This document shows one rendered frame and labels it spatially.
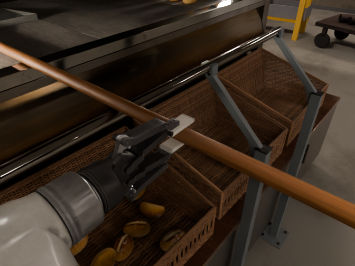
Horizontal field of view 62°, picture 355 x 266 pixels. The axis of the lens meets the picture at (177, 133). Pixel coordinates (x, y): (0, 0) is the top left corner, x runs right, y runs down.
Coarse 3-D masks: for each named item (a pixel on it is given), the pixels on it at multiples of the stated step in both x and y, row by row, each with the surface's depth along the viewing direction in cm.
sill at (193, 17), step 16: (240, 0) 158; (256, 0) 170; (176, 16) 131; (192, 16) 131; (208, 16) 140; (128, 32) 112; (144, 32) 113; (160, 32) 119; (80, 48) 97; (96, 48) 99; (112, 48) 104; (16, 64) 86; (64, 64) 92; (0, 80) 79; (16, 80) 83; (32, 80) 86
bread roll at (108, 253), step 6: (102, 252) 94; (108, 252) 95; (114, 252) 96; (96, 258) 93; (102, 258) 94; (108, 258) 94; (114, 258) 95; (90, 264) 93; (96, 264) 92; (102, 264) 93; (108, 264) 94
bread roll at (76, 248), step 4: (80, 240) 100; (84, 240) 101; (76, 244) 99; (80, 244) 100; (84, 244) 101; (72, 248) 98; (76, 248) 99; (80, 248) 100; (72, 252) 98; (76, 252) 99
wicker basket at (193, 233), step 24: (96, 144) 110; (48, 168) 98; (72, 168) 105; (168, 168) 109; (0, 192) 89; (24, 192) 94; (144, 192) 124; (168, 192) 117; (192, 192) 104; (120, 216) 114; (168, 216) 114; (192, 216) 112; (96, 240) 105; (144, 240) 105; (192, 240) 96; (120, 264) 98; (144, 264) 98; (168, 264) 89
